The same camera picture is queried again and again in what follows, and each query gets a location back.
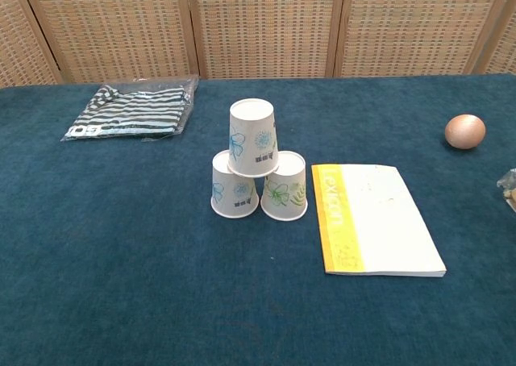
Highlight white paper cup green flowers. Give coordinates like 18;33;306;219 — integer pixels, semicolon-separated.
260;150;309;223

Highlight woven wicker folding screen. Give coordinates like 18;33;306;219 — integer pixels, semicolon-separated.
0;0;516;88

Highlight white paper cup blue flowers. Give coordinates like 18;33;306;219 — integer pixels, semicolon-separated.
227;98;281;178
210;150;260;219

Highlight clear plastic snack packet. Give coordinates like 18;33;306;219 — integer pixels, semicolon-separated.
496;168;516;213

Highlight striped shirt in plastic bag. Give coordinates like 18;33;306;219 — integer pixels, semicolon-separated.
60;74;201;143

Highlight copper egg-shaped ball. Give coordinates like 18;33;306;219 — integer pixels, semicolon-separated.
444;114;487;150

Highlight yellow white Lexicon book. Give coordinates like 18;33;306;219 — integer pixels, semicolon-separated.
310;164;447;278

